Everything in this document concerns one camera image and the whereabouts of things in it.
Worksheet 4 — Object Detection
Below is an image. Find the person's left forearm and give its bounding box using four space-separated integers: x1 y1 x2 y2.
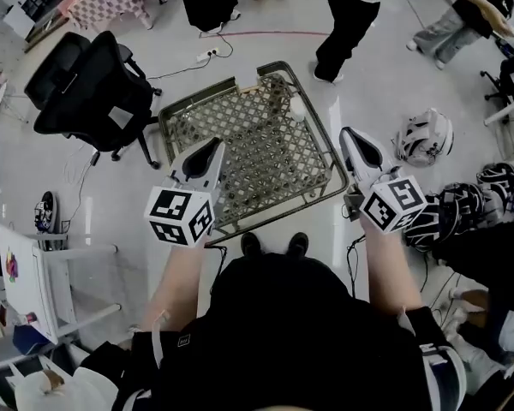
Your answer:
139 235 209 333

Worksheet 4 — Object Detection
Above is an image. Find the blue box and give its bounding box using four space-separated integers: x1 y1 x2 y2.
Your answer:
11 323 51 355

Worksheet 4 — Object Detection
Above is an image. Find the white floor cable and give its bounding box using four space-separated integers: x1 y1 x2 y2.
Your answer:
62 143 98 188

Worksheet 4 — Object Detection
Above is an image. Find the white paper sheet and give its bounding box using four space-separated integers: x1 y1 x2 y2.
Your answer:
107 105 134 128

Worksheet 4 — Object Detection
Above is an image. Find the white shelf unit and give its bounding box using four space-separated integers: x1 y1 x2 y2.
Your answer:
0 344 91 411

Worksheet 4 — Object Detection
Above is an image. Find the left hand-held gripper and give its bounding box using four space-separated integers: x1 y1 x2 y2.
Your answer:
143 136 227 248

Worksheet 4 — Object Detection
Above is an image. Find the colourful sticker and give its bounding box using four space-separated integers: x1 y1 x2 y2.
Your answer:
4 248 20 284

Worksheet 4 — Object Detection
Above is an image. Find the person's right black shoe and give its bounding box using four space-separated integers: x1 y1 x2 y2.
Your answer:
285 231 309 257

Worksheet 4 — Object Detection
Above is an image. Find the person's black shirt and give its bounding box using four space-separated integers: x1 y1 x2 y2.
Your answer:
111 250 433 411

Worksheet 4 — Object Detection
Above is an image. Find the person's right forearm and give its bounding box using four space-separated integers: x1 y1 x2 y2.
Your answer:
362 218 423 316

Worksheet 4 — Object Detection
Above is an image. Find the black floor cable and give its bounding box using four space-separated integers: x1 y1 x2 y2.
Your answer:
62 152 102 230

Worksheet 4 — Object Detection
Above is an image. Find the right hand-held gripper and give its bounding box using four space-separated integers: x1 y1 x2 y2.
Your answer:
338 127 428 235

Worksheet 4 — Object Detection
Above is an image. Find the white side table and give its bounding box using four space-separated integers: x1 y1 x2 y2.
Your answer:
0 224 123 345

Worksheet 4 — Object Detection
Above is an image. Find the white and navy bag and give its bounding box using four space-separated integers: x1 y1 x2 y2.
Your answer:
419 342 469 411

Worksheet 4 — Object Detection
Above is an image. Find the black and white headset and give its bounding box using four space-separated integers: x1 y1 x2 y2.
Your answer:
33 190 60 234

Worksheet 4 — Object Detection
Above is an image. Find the black mesh office chair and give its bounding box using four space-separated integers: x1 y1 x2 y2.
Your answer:
24 30 164 170

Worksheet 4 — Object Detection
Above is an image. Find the person's left black shoe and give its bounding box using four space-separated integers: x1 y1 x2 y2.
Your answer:
240 232 263 259

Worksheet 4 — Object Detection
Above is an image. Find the white strap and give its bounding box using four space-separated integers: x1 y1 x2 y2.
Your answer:
150 309 173 368

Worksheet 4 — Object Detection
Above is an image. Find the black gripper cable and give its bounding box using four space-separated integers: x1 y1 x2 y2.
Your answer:
345 233 368 300
205 244 229 295

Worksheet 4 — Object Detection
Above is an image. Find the person's black shoe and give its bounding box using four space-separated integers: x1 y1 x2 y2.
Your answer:
240 232 263 259
285 231 309 257

